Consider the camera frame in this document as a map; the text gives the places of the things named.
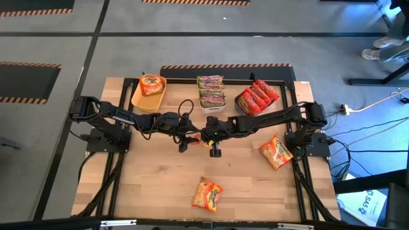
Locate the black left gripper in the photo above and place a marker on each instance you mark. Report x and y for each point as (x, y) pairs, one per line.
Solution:
(182, 126)

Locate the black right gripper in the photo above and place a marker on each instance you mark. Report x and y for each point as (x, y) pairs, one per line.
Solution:
(217, 127)

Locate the orange Maruchan ramen pack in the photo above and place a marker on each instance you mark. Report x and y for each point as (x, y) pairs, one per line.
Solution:
(207, 195)
(151, 84)
(198, 142)
(275, 151)

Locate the green lime chili shrimp pack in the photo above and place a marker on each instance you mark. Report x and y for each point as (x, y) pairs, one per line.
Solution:
(211, 93)
(212, 102)
(211, 86)
(210, 79)

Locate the red Saucy Noods pack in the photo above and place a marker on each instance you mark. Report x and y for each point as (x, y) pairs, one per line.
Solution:
(262, 92)
(246, 103)
(256, 97)
(269, 88)

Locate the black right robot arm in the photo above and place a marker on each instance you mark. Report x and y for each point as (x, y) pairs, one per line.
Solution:
(265, 119)

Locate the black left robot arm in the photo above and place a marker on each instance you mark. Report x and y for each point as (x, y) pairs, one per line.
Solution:
(128, 116)

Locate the teal plastic bin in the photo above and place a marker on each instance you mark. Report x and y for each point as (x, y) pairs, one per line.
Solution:
(238, 107)

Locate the yellow plastic bin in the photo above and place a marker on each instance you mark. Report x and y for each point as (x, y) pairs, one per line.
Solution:
(147, 102)

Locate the black hazard-striped floor mat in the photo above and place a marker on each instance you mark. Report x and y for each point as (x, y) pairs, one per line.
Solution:
(230, 74)
(28, 83)
(195, 2)
(32, 4)

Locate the power strip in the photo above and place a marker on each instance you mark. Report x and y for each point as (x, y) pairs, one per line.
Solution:
(344, 109)

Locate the black desk edge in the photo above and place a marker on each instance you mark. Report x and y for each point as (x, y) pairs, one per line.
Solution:
(370, 182)

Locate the white printed box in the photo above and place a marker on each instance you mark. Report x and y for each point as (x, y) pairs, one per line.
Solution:
(362, 207)

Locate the grey floor object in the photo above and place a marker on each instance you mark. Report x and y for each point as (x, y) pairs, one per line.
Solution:
(9, 143)

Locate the person's shoe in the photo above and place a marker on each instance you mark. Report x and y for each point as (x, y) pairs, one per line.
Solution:
(370, 54)
(388, 42)

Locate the person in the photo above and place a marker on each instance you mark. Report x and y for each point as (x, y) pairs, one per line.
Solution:
(397, 27)

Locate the black aluminium table frame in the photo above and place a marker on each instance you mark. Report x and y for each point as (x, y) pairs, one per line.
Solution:
(182, 81)

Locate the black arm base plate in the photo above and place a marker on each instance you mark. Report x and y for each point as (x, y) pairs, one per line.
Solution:
(108, 142)
(316, 147)

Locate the silver metal bracket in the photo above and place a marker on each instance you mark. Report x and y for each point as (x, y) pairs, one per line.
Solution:
(116, 223)
(295, 226)

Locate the black frame crossbar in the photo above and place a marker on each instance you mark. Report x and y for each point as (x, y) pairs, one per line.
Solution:
(64, 223)

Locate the black desk leg frame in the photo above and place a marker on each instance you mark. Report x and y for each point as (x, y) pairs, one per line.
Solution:
(377, 81)

